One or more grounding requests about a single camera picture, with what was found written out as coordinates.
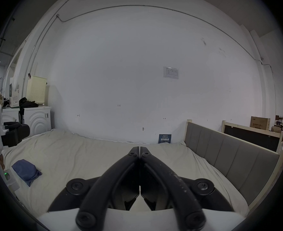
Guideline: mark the dark blue sign card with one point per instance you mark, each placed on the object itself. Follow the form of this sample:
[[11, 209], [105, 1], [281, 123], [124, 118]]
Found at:
[[165, 138]]

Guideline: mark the wooden frame with black board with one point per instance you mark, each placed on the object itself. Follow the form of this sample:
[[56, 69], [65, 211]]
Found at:
[[252, 136]]

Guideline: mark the brown carton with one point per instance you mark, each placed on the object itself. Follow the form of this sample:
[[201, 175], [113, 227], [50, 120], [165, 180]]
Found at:
[[260, 123]]

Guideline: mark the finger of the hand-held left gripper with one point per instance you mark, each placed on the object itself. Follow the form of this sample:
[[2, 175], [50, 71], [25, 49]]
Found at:
[[11, 124], [17, 135]]

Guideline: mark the bed with beige sheet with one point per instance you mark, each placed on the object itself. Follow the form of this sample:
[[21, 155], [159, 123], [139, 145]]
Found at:
[[83, 157]]

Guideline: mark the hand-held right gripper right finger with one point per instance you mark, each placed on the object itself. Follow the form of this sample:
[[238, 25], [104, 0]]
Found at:
[[160, 174]]

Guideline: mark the dark blue folded garment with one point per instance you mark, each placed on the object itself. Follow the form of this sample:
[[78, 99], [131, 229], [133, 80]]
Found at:
[[26, 172]]

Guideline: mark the white paper sheet on wall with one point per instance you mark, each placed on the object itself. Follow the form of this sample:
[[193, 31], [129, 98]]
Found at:
[[171, 73]]

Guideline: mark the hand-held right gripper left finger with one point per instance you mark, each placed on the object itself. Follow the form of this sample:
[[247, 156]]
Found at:
[[122, 172]]

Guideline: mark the grey padded headboard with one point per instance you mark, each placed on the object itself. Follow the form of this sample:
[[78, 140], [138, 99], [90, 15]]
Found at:
[[228, 157]]

